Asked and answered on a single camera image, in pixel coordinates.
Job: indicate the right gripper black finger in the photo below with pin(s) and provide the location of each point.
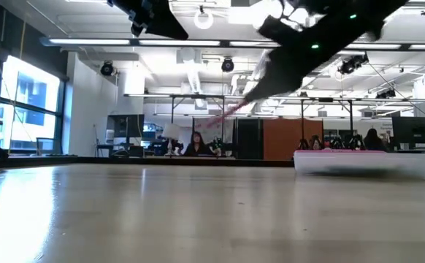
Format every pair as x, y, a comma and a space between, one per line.
282, 73

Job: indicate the orange partition panel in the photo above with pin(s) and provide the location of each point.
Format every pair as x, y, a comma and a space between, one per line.
282, 135

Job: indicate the white ceiling duct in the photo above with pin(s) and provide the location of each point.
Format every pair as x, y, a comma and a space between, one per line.
194, 73

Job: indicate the clear supply box pink lid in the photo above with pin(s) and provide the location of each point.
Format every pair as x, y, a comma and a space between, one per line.
362, 166

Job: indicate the large window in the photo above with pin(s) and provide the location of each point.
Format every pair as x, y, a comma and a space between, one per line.
30, 91

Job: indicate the long overhead light bar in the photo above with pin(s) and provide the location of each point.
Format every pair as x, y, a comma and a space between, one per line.
88, 42

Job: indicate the black metal gantry frame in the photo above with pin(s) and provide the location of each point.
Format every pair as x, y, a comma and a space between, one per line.
325, 99
198, 96

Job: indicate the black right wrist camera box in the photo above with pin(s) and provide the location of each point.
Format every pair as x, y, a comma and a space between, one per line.
274, 29

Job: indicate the black cabinet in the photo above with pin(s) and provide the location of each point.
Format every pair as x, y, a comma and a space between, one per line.
248, 139

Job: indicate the person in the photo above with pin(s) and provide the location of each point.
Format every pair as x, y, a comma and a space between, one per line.
197, 146
375, 140

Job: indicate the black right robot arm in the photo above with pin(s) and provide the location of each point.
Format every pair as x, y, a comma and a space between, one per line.
373, 14

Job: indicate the black computer monitor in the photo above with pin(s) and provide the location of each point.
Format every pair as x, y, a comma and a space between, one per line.
413, 129
125, 126

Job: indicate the black hanging spotlight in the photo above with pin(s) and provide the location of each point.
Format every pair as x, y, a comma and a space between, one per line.
107, 68
386, 94
351, 65
227, 65

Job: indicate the black background robot arm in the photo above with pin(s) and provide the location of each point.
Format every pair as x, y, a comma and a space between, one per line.
218, 145

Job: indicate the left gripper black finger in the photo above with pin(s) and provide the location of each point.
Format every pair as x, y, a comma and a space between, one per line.
168, 23

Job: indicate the pink highlighter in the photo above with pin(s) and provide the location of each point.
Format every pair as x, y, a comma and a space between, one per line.
227, 115

